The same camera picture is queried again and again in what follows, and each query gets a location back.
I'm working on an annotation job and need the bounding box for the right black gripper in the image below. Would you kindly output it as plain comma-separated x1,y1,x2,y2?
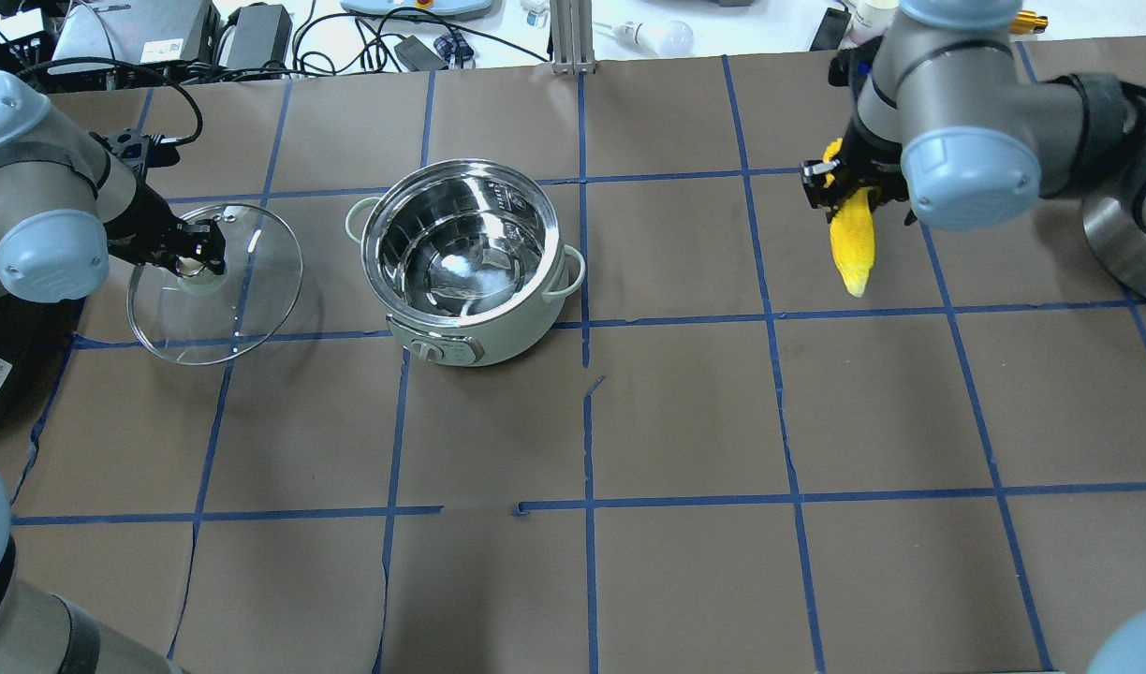
800,131,910,222

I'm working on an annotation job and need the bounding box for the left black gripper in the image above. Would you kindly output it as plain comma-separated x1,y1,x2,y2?
105,183,227,276

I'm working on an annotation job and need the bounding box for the yellow toy corn cob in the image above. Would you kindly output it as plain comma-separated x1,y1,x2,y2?
825,182,876,298

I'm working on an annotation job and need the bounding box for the glass pot lid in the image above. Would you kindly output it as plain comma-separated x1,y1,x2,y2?
126,203,303,366

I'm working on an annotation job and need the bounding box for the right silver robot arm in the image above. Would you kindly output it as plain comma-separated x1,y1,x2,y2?
800,1,1146,299

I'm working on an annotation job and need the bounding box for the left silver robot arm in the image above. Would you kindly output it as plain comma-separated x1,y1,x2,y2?
0,71,227,303

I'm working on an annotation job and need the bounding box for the pale green electric pot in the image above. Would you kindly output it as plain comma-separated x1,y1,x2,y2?
345,158,587,368

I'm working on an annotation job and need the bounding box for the white light bulb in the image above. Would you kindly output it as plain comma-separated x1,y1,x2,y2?
609,19,696,57

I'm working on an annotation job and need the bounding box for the black power adapter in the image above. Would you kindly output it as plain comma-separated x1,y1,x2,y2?
219,3,292,71

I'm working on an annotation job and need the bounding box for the black corrugated cable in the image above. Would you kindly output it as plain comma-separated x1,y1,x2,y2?
16,58,204,169

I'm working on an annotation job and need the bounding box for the aluminium profile post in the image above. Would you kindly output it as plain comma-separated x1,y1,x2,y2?
549,0,597,75

